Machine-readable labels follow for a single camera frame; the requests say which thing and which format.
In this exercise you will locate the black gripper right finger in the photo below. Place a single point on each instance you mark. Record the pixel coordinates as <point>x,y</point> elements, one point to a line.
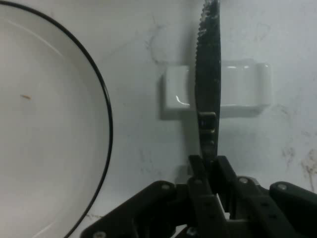
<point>247,203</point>

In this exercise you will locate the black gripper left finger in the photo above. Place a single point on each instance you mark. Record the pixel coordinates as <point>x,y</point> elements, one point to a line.
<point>198,198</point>

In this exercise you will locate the silver metal table knife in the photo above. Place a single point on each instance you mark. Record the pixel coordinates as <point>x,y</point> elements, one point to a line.
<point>208,74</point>

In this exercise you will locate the white ceramic cutlery rest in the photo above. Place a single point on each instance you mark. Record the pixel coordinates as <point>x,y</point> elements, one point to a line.
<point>242,86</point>

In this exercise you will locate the white plate with black rim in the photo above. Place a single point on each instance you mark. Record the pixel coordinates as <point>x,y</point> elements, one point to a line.
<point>49,124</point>

